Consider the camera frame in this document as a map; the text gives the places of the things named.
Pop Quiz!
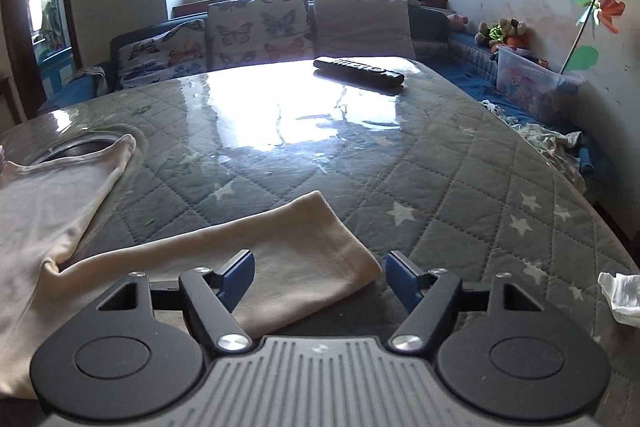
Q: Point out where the pile of clothes on sofa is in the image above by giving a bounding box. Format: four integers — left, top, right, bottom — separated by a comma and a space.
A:
480, 100, 587, 194

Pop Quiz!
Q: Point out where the plain beige cushion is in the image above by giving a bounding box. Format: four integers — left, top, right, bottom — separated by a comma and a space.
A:
312, 0, 416, 60

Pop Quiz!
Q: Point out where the black remote control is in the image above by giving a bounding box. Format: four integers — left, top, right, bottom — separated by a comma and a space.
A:
312, 57, 405, 91

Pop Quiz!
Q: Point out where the grey quilted star table mat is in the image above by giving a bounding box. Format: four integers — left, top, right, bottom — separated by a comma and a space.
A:
1, 57, 639, 426

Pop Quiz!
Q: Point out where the clear plastic storage box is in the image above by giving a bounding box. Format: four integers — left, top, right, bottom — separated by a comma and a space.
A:
496, 46, 585, 124

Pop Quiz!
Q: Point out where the crumpled white tissue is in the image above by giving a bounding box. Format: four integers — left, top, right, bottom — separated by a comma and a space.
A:
598, 272, 640, 329

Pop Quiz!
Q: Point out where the blue sofa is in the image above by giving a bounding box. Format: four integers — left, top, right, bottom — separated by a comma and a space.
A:
40, 0, 617, 191

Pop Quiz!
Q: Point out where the butterfly cushion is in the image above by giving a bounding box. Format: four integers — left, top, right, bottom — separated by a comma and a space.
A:
117, 18, 207, 89
206, 0, 314, 70

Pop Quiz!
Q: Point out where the left butterfly cushion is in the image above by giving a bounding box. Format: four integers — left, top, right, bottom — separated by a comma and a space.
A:
117, 18, 207, 89

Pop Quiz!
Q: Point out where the grey cloth on sofa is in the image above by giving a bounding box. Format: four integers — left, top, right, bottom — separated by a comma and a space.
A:
70, 66, 112, 98

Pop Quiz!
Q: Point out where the right butterfly cushion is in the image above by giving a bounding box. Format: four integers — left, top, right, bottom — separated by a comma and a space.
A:
206, 0, 314, 70

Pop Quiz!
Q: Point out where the cream beige garment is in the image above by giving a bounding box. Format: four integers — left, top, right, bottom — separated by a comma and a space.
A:
1, 135, 381, 399

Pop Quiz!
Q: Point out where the colourful paper pinwheel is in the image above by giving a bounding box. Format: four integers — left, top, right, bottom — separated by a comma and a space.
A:
560, 0, 626, 75

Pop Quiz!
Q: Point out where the blue cabinet in doorway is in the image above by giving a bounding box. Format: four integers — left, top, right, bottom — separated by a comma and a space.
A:
38, 46, 76, 100

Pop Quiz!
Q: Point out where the plush toys pile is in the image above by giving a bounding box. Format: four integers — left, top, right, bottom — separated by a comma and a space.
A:
474, 18, 528, 52

